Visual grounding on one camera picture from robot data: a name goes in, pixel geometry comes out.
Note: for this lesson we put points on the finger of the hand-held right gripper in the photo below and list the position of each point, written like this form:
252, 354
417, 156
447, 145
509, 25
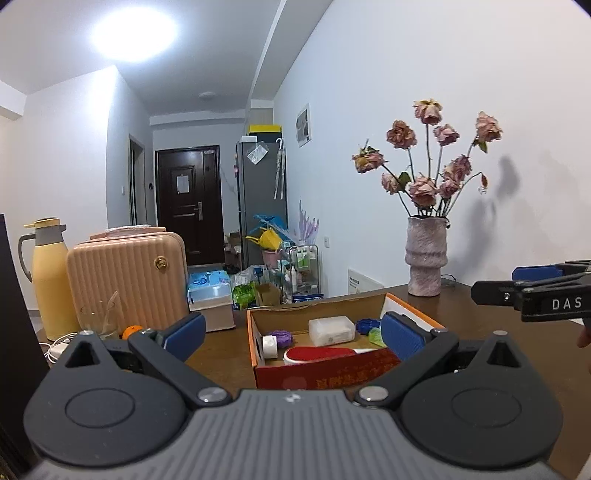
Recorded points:
535, 273
496, 292

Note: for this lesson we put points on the white power adapter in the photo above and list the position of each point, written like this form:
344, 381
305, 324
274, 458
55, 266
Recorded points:
58, 350

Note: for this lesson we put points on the white paper notice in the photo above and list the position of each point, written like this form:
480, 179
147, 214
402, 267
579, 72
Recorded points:
183, 184

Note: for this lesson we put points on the small round ceiling light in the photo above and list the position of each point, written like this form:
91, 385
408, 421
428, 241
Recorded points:
207, 95

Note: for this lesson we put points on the white storage box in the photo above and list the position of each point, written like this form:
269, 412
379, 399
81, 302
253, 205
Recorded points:
217, 314

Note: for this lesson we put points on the person's right hand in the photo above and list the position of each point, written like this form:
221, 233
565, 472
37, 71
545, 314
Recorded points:
585, 336

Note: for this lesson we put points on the purple notched bottle cap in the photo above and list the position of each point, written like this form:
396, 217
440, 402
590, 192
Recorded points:
282, 337

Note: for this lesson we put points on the white tape roll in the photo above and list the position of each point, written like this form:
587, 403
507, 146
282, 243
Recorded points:
269, 347

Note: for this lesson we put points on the flat white box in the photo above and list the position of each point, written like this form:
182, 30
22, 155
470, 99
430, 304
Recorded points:
258, 137

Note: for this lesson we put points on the pink textured vase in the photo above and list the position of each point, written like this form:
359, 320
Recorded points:
425, 258

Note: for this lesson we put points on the clear glass straw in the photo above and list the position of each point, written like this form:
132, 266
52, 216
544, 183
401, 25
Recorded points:
111, 309

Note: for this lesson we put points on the white wall panel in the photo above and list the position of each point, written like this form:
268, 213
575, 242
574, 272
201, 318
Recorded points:
303, 124

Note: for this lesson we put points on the dark brown entrance door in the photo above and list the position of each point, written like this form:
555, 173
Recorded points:
189, 221

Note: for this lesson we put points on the small green plastic piece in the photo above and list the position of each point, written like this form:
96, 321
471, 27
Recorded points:
377, 339

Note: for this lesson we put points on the black paper bag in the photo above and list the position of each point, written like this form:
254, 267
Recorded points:
18, 323

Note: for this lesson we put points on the grey refrigerator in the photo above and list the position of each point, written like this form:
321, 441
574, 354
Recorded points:
261, 194

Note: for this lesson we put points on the pink ribbed suitcase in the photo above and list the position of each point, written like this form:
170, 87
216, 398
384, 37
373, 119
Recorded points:
134, 277

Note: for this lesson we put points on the yellow black box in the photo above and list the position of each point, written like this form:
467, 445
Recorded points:
265, 129

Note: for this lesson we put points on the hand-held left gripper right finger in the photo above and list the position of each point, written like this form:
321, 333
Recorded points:
401, 337

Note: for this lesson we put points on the yellow thermos jug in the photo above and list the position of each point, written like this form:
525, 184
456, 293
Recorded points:
51, 286

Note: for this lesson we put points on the dried pink roses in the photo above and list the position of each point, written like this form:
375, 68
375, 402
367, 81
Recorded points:
422, 191

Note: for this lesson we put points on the red round lid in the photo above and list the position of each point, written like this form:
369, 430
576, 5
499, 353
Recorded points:
318, 355

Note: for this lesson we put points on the white folded umbrella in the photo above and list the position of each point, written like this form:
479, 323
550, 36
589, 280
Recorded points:
283, 166
277, 168

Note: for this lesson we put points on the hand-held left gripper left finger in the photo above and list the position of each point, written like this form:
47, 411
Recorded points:
184, 334

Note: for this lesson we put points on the clear plastic pouch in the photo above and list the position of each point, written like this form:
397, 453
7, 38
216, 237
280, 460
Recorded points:
257, 153

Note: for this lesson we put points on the purple feather decoration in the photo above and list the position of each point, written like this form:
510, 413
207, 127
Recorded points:
307, 226

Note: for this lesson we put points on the orange cardboard box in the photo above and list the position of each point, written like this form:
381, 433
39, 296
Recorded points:
323, 374

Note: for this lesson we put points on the small brown carton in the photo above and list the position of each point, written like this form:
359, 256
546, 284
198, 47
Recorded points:
268, 294

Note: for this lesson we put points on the green plastic bag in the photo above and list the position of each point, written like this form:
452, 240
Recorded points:
244, 295

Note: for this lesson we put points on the pink bucket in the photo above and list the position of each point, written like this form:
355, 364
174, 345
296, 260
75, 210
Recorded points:
271, 258

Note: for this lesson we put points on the white plastic container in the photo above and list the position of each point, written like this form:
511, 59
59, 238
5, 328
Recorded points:
331, 330

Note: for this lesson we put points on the dark side doorway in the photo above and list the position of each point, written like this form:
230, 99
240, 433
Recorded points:
137, 184

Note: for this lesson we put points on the blue ridged cap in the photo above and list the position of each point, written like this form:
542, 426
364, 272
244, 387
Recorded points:
367, 326

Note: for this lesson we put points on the clear glass cup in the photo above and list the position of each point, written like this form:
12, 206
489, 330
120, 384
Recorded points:
94, 321

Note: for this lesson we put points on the orange fruit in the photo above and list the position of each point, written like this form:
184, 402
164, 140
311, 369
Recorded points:
131, 330

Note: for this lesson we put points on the bright round ceiling lamp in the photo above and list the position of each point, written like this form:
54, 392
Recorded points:
134, 34

